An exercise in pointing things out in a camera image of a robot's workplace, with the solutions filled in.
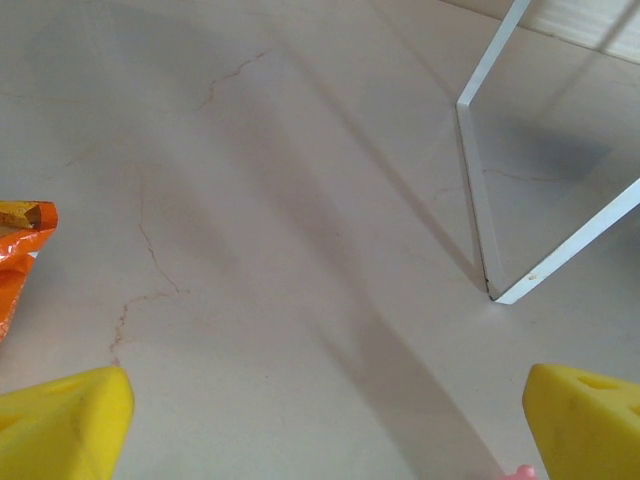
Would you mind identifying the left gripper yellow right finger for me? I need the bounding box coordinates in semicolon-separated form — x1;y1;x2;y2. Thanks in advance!
522;363;640;480

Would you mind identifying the orange snack bag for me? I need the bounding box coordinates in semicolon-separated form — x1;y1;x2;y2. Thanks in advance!
0;199;60;346

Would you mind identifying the wooden shelf with white legs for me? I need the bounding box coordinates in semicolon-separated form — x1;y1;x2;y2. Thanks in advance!
455;0;640;305

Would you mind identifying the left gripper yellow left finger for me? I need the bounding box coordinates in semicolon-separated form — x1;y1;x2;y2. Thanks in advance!
0;365;136;480

